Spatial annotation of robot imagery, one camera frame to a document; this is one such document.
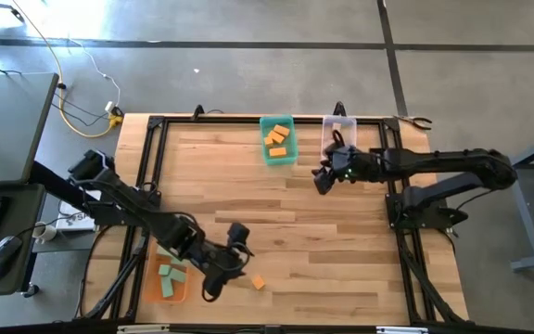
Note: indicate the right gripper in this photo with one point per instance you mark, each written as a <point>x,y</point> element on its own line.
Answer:
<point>352,167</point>

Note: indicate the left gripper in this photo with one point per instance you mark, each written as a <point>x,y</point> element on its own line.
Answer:
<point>223,265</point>

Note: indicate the teal wooden block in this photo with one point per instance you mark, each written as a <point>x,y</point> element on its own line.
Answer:
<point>167,287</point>
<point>163,252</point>
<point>178,275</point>
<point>164,270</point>

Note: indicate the orange wooden block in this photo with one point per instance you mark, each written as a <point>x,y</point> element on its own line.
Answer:
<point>276,137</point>
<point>282,130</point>
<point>268,141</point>
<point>277,151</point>

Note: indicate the natural wooden block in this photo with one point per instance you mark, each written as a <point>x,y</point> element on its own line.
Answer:
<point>336,126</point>

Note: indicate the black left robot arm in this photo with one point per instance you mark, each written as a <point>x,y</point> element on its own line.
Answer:
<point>128,199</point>

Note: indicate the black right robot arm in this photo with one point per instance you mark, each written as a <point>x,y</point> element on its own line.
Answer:
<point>457,162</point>

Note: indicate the orange wooden cube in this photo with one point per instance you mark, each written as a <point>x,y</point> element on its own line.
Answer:
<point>258,282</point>

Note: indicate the teal plastic bin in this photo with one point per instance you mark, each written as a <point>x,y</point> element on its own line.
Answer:
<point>291,145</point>

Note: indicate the clear plastic bin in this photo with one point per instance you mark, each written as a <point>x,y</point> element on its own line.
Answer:
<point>348,127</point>

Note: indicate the orange plastic bin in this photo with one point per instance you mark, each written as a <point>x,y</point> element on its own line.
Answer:
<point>153,290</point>

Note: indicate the silver aluminium bar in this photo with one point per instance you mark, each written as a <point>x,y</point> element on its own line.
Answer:
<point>142,330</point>
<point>401,330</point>

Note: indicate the black pliers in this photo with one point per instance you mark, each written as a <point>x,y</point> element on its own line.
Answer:
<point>419,121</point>

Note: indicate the white printed sheet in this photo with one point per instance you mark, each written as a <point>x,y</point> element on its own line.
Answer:
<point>74,222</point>

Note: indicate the white mug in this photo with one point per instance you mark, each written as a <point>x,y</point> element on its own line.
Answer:
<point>44,233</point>

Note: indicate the black computer mouse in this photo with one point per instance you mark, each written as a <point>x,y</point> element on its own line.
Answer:
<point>3,257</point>

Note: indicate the grey desk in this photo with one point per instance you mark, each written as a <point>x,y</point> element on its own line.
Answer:
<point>7,125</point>

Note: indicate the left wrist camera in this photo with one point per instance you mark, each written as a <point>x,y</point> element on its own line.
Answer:
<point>237,232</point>

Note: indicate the black triangular frame bracket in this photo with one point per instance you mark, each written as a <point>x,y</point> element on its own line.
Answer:
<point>198,112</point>
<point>339,110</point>

